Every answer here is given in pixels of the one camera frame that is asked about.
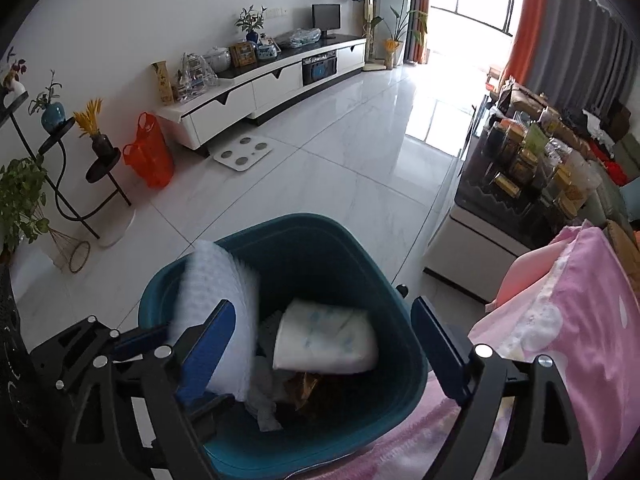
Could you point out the orange plastic bag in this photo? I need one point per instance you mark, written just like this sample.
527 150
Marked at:
150 155

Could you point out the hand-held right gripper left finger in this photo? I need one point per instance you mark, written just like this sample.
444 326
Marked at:
207 355

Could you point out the clear plastic bag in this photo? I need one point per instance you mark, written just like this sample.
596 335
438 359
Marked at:
300 37

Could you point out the yellow dried flowers dark vase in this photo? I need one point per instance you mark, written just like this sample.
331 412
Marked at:
95 130

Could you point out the plant in blue vase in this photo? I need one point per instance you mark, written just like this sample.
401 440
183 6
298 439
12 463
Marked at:
251 25

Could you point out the black monitor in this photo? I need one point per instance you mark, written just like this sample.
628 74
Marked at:
326 17

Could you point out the black metal plant stand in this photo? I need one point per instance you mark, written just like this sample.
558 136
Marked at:
102 170

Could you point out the black stereo unit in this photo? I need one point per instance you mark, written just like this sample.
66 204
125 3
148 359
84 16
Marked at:
320 70

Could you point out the white ceramic jar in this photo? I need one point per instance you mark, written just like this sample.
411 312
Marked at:
218 60

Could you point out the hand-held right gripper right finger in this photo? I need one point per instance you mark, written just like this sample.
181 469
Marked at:
442 352

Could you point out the green pothos plant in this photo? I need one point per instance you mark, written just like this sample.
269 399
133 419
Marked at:
20 200

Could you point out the teal plastic bin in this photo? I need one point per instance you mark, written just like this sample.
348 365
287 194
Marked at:
350 255

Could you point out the white tissue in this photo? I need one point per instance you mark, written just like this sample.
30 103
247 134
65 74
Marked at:
262 402

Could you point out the white bathroom scale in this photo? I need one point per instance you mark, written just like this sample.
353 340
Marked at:
243 152

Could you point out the clear plastic packaging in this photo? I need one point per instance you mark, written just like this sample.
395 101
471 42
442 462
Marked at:
195 77

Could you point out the cluster of jars and tins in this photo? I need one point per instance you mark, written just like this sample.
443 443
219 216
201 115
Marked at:
545 160

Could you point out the white round floor plate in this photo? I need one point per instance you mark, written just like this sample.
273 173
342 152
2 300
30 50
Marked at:
117 230

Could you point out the red cloth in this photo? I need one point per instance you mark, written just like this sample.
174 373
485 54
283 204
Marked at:
607 162

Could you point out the plant in teal pot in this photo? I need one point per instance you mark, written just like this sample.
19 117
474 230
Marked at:
52 116

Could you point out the white TV cabinet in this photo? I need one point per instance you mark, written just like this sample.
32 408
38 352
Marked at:
270 85

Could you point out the blue-dotted white diaper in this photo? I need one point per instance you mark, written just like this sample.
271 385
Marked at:
325 335

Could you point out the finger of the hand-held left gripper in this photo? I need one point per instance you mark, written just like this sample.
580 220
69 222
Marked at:
142 342
212 409

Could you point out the pink floral blanket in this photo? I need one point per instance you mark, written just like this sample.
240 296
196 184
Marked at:
585 340

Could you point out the orange snack wrapper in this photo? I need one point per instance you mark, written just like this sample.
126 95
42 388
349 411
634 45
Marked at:
302 390

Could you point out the salmon pink sheet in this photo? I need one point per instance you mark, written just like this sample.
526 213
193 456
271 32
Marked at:
525 272

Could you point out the wooden picture frame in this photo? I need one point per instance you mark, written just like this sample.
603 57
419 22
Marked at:
243 54

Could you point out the red flower plant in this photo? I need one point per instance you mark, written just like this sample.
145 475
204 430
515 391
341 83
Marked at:
12 77

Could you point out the tall yellow vase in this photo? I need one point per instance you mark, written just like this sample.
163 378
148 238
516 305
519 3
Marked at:
163 84

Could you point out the tall green potted plant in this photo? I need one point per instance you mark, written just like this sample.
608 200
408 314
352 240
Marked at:
400 25

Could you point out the blue-white ceramic tureen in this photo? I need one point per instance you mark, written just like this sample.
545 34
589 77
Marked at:
268 52

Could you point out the orange and grey curtain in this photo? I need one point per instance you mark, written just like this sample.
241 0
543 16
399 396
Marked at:
575 35

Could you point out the green sofa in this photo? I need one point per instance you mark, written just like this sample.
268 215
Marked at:
612 200

